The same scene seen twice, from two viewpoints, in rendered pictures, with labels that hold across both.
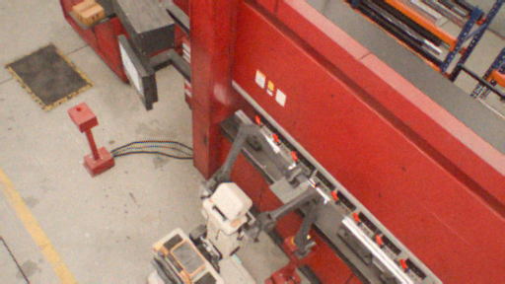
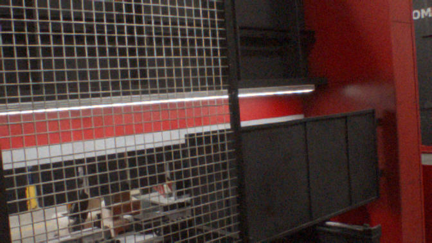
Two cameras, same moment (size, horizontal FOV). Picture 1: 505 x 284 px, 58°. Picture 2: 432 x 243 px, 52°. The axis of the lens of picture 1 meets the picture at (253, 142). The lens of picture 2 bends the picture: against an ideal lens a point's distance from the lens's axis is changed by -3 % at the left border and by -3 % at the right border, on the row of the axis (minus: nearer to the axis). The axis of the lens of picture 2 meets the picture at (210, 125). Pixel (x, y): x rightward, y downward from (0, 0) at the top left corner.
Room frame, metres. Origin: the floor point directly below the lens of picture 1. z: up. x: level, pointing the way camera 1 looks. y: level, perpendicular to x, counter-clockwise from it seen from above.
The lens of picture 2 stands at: (2.27, -2.41, 1.43)
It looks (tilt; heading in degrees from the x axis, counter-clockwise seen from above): 3 degrees down; 98
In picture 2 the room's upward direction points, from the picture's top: 5 degrees counter-clockwise
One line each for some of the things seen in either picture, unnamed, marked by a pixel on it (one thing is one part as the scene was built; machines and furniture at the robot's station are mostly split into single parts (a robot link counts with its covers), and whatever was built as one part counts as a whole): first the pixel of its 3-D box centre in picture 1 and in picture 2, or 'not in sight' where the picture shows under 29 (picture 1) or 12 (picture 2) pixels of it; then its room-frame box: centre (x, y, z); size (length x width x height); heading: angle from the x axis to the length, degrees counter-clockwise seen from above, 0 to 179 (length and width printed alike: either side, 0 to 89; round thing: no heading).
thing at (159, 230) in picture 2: not in sight; (202, 218); (2.00, -0.84, 1.02); 0.37 x 0.06 x 0.04; 47
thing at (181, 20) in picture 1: (170, 23); not in sight; (2.53, 0.72, 1.66); 0.40 x 0.24 x 0.07; 47
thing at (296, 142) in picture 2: not in sight; (303, 173); (2.38, -0.59, 1.12); 1.13 x 0.02 x 0.44; 47
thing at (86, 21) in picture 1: (87, 11); not in sight; (3.23, 1.69, 1.04); 0.30 x 0.26 x 0.12; 49
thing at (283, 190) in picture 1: (290, 186); (165, 197); (1.74, -0.32, 1.00); 0.26 x 0.18 x 0.01; 137
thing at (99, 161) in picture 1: (90, 139); not in sight; (2.25, 1.45, 0.41); 0.25 x 0.20 x 0.83; 137
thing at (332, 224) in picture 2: not in sight; (314, 229); (2.43, -0.35, 0.81); 0.64 x 0.08 x 0.14; 137
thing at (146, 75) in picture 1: (139, 71); not in sight; (2.24, 0.89, 1.42); 0.45 x 0.12 x 0.36; 38
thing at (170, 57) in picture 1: (174, 71); not in sight; (2.53, 0.72, 1.17); 0.40 x 0.24 x 0.07; 47
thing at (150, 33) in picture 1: (147, 52); not in sight; (2.33, 0.85, 1.53); 0.51 x 0.25 x 0.85; 38
